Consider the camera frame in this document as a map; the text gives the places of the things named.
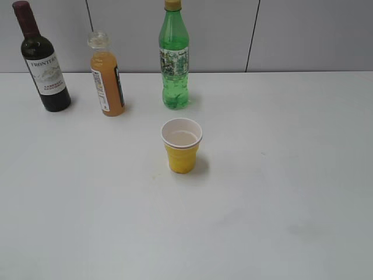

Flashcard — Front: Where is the yellow paper cup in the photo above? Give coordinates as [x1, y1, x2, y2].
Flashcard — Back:
[161, 118, 203, 174]

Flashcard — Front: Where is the NFC orange juice bottle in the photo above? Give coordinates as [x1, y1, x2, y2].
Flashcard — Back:
[87, 30, 125, 117]

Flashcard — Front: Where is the green plastic soda bottle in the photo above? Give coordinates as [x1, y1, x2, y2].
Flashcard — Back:
[159, 1, 189, 110]

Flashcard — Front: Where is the dark red wine bottle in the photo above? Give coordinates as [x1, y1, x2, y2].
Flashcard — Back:
[12, 1, 71, 112]

